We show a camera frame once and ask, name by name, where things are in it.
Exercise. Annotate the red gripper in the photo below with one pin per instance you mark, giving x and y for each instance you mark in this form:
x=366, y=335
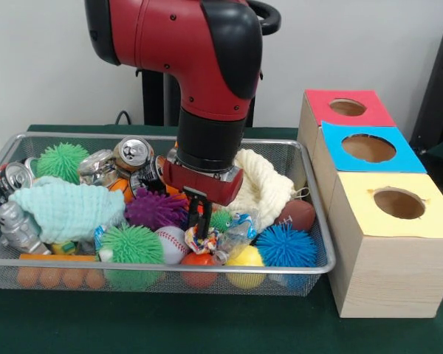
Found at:
x=203, y=184

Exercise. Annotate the multicolour patterned cloth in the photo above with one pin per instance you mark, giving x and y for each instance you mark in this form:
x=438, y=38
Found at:
x=203, y=244

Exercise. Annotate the mint green cloth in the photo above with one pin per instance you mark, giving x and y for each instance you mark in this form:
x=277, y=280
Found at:
x=70, y=210

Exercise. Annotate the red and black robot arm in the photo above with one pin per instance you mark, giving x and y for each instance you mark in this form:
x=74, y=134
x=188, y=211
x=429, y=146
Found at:
x=177, y=44

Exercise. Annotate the wooden box with three holes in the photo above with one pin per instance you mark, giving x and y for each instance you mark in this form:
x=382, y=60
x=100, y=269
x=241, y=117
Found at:
x=391, y=276

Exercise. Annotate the white baseball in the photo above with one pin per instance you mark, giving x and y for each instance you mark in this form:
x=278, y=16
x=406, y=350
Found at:
x=171, y=243

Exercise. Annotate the purple spiky ball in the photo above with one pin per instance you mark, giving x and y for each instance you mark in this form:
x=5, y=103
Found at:
x=153, y=210

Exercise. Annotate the cream knitted cloth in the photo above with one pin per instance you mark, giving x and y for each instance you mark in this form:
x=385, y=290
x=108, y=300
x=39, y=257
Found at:
x=266, y=188

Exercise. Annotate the green spiky ball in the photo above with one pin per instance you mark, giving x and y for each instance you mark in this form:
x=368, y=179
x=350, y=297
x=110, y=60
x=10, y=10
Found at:
x=129, y=243
x=61, y=160

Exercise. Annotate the blue spiky ball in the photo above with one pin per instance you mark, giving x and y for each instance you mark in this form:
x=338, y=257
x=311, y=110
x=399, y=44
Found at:
x=286, y=246

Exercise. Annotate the brown toy football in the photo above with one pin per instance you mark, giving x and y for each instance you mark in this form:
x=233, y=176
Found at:
x=297, y=215

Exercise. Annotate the black flat panel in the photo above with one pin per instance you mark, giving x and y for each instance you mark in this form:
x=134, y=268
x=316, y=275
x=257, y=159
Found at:
x=439, y=81

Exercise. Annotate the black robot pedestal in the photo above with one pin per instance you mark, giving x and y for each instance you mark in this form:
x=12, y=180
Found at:
x=155, y=99

